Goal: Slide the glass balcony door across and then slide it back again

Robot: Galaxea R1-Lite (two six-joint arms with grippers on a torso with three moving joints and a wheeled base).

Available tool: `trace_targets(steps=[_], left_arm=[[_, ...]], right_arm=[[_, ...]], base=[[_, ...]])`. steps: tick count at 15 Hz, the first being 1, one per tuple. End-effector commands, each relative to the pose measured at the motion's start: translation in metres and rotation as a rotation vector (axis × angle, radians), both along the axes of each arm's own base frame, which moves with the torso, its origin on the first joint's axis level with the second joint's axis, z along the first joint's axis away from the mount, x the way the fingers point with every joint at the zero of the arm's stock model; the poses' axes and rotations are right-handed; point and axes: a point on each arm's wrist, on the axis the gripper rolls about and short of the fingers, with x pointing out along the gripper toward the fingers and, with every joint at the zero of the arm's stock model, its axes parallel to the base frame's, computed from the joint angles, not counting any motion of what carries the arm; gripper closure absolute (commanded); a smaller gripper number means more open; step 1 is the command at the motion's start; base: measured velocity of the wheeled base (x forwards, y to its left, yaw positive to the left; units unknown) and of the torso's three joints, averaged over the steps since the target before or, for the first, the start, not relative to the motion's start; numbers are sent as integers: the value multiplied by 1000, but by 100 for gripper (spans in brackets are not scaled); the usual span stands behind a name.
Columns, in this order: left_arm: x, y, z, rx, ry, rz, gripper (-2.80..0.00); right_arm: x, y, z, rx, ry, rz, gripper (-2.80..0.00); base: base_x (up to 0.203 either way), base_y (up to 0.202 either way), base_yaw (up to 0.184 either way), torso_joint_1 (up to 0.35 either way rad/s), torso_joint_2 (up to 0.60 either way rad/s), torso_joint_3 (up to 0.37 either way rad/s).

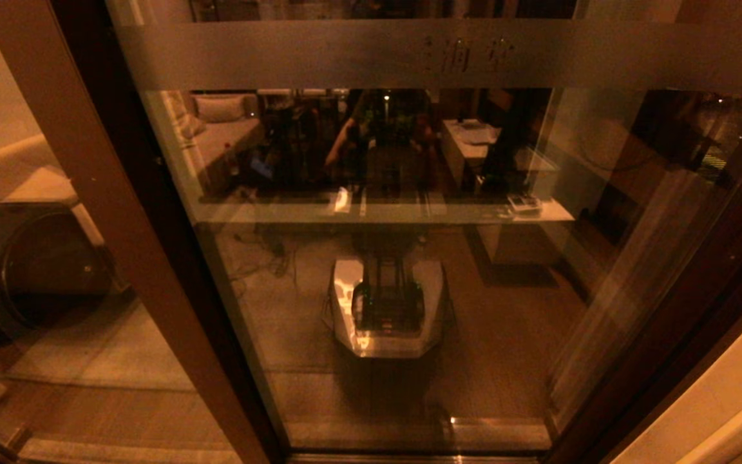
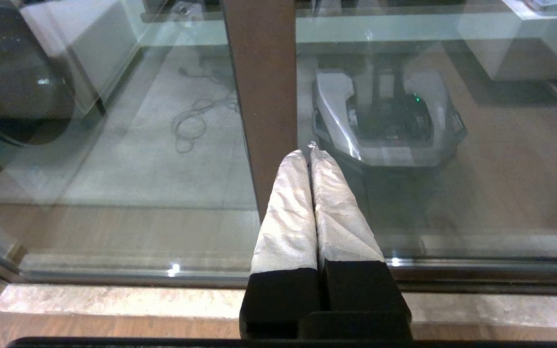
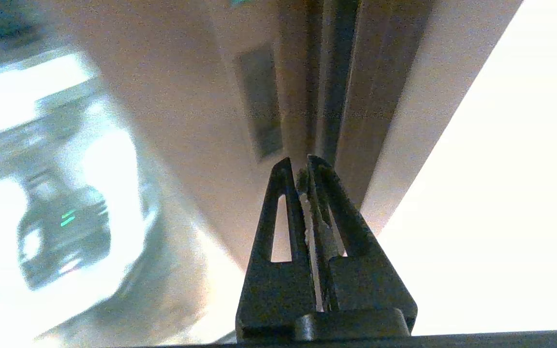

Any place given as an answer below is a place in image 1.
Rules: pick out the metal door floor track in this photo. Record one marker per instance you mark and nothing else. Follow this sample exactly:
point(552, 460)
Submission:
point(377, 459)

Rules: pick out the fixed brown door frame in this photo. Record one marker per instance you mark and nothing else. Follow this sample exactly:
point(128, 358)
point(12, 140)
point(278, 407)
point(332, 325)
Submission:
point(116, 193)

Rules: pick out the brown framed sliding glass door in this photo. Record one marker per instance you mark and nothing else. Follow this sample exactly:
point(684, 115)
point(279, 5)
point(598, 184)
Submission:
point(345, 58)

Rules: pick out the dark brown door jamb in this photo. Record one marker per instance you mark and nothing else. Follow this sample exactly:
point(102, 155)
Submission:
point(661, 386)

